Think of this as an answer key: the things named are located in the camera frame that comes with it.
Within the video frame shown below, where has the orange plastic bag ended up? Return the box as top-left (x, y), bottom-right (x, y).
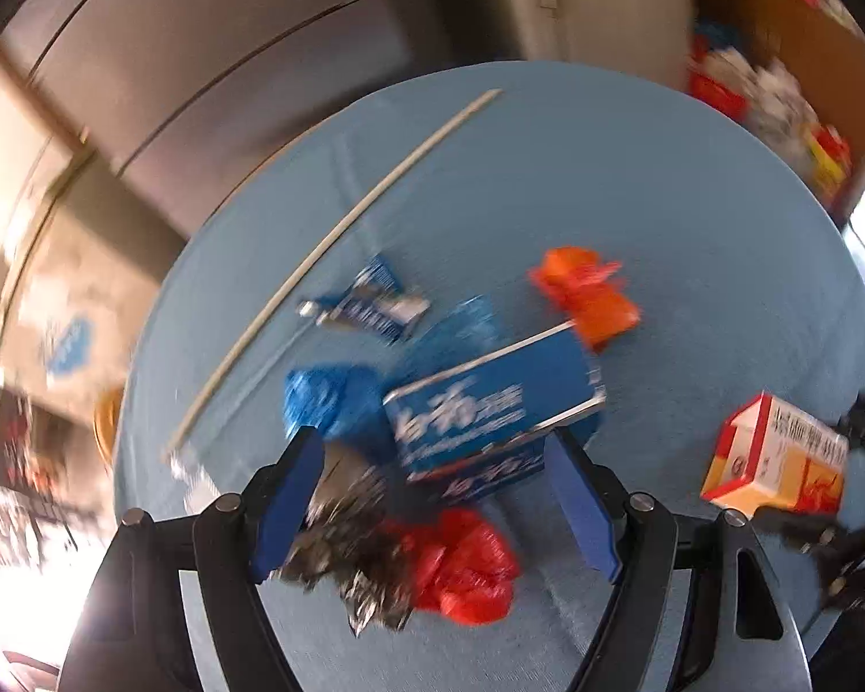
top-left (528, 246), bottom-right (641, 354)

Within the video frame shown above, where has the white chest freezer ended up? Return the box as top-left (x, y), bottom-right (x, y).
top-left (0, 148), bottom-right (189, 415)

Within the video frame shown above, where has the orange and white box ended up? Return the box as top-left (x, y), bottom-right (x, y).
top-left (699, 390), bottom-right (853, 516)

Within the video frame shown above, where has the red plastic bag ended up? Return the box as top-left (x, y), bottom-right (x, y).
top-left (385, 508), bottom-right (524, 628)

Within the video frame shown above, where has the black foil bag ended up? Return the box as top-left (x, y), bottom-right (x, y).
top-left (281, 447), bottom-right (419, 639)

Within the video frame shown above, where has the white cabinet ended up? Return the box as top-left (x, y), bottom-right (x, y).
top-left (491, 0), bottom-right (694, 65)

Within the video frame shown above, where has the large cardboard box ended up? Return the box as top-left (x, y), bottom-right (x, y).
top-left (688, 0), bottom-right (865, 226)

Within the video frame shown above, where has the pile of colourful packets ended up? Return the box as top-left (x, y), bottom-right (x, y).
top-left (688, 18), bottom-right (855, 203)

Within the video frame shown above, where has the blue plastic bag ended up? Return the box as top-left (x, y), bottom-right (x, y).
top-left (283, 362), bottom-right (397, 462)

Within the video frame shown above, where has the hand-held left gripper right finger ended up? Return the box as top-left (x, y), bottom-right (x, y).
top-left (544, 428), bottom-right (815, 692)

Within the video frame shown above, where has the thin white stick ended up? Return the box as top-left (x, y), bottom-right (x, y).
top-left (162, 88), bottom-right (504, 461)

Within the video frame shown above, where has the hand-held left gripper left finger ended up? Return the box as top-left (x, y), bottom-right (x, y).
top-left (58, 427), bottom-right (327, 692)

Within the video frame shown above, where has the light blue plastic wrapper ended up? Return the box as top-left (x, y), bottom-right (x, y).
top-left (404, 295), bottom-right (509, 385)

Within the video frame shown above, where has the grey panelled cabinet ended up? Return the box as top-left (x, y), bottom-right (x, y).
top-left (0, 0), bottom-right (423, 232)

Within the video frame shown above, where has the blue cardboard box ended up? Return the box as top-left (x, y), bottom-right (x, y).
top-left (382, 321), bottom-right (608, 503)

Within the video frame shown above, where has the blue and white sachet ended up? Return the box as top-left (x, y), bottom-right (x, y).
top-left (297, 254), bottom-right (434, 347)

